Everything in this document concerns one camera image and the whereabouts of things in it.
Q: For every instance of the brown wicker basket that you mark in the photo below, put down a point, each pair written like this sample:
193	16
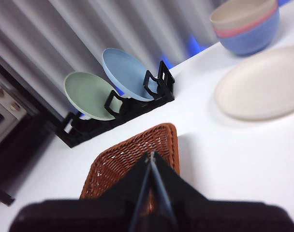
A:
127	154

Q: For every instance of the pale green plate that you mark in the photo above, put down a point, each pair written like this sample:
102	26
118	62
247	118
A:
89	94

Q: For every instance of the cream flat plate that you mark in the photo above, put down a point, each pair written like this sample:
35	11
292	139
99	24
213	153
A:
260	84

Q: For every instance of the beige bowl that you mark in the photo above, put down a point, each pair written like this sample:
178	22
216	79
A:
236	14

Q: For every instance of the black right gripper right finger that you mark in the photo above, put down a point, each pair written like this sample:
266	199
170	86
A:
222	217

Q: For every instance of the black dish rack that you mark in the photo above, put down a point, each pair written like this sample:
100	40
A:
137	108

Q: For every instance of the black metal shelf frame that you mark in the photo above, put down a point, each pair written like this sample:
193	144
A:
23	145

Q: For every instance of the grey pleated curtain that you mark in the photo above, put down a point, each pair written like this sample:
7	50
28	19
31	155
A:
89	29

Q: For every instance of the light blue plate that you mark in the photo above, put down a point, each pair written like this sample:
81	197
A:
124	70

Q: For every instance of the white toaster oven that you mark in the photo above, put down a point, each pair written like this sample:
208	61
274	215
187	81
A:
4	106

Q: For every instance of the pink bowl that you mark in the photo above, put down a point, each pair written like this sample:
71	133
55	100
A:
253	27

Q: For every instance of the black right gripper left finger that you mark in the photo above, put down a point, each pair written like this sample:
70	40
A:
89	215

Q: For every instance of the blue bowl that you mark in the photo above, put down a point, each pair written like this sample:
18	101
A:
253	42

